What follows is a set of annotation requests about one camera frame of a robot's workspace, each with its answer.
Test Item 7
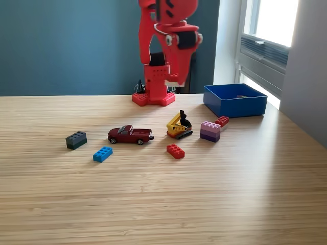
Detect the red on white brick stack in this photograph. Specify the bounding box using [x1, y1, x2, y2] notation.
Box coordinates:
[164, 73, 180, 87]

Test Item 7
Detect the dark red toy pickup truck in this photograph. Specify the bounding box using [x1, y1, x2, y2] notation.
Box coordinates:
[107, 125, 155, 146]

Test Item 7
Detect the light blue brick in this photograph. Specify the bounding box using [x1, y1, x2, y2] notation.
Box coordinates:
[92, 146, 113, 163]

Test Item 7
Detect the blue plastic bin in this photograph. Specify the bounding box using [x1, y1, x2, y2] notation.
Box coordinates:
[203, 83, 268, 118]

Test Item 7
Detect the black folding rack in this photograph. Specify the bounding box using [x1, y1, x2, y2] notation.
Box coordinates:
[176, 52, 197, 94]

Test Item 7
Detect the small yellow toy digger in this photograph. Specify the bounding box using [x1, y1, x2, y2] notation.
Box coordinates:
[166, 110, 193, 140]

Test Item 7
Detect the small red on white bricks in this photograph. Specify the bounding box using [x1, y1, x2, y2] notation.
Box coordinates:
[214, 116, 230, 133]

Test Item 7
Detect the pink and purple brick stack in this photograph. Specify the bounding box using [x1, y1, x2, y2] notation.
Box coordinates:
[200, 120, 221, 143]

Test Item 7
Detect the grey pleated window blind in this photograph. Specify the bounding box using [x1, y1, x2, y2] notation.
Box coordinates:
[239, 34, 291, 76]

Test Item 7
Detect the grey on dark green bricks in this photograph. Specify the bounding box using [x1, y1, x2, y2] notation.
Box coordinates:
[65, 131, 88, 151]

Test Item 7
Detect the white window frame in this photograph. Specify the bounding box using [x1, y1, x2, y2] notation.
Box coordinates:
[235, 0, 299, 99]

